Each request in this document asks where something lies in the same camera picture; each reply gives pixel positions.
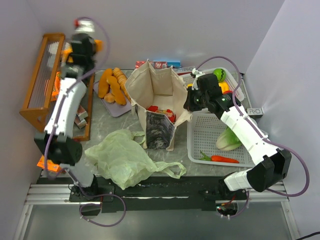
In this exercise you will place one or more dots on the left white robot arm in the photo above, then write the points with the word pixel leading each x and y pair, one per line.
pixel 56 142

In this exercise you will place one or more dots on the front white perforated basket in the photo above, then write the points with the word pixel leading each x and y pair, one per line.
pixel 202 133

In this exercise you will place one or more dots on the white perforated basket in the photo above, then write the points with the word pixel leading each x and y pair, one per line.
pixel 202 133
pixel 230 80

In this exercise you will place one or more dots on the beige canvas tote bag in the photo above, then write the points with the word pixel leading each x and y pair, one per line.
pixel 147 87

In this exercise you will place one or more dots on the back white perforated basket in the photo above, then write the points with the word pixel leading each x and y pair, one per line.
pixel 230 80

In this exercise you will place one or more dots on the orange carrot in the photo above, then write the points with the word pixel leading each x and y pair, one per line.
pixel 218 159

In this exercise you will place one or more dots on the napa cabbage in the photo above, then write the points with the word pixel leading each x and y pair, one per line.
pixel 228 141

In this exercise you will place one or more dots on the red candy bag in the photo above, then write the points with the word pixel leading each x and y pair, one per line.
pixel 169 113

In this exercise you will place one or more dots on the green watermelon ball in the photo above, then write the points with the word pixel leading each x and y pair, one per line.
pixel 220 73

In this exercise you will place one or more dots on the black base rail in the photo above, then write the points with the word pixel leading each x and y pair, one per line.
pixel 159 193

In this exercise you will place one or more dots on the purple tray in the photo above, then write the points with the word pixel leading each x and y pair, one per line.
pixel 114 109

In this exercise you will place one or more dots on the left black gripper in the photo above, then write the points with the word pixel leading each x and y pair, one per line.
pixel 81 44

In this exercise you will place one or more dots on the wooden shelf rack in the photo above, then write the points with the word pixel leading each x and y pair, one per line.
pixel 37 103

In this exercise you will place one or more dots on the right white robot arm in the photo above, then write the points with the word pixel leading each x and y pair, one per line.
pixel 271 164

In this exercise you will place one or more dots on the yellow bell pepper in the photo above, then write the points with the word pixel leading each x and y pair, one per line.
pixel 224 87

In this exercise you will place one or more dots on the long bread loaf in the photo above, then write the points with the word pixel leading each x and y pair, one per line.
pixel 103 86

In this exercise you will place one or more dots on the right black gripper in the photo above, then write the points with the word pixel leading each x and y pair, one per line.
pixel 191 100

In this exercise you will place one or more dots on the grey RIO block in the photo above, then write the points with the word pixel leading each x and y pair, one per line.
pixel 254 111

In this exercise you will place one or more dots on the orange cracker box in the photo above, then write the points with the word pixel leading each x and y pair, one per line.
pixel 56 87

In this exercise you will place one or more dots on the orange box on floor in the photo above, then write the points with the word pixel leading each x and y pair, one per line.
pixel 51 167

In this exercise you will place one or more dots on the green plastic grocery bag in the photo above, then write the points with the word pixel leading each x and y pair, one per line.
pixel 121 158

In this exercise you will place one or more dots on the orange gummy snack bag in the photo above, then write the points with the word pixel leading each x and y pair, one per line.
pixel 68 49

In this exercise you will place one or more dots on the round bread bun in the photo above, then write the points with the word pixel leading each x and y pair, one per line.
pixel 109 98

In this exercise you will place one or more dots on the red blue box behind bag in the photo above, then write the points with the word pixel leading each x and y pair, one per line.
pixel 160 64

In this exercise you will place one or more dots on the row of round crackers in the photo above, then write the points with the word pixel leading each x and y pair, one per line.
pixel 121 79

